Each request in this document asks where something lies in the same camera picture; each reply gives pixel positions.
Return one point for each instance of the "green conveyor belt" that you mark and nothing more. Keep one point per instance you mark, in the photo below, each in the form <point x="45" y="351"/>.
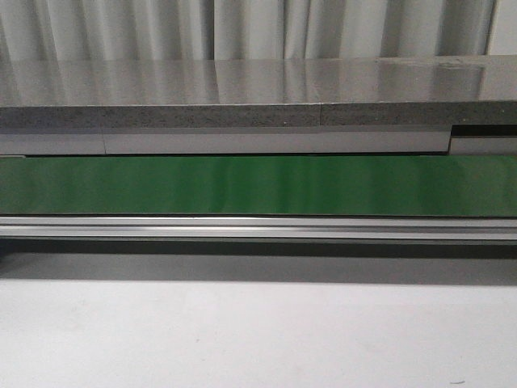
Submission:
<point x="465" y="198"/>

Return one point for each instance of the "grey stone countertop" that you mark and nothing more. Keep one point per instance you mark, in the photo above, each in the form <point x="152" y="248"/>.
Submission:
<point x="413" y="105"/>

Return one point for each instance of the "white curtain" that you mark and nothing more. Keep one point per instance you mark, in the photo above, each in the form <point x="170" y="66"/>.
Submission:
<point x="223" y="30"/>

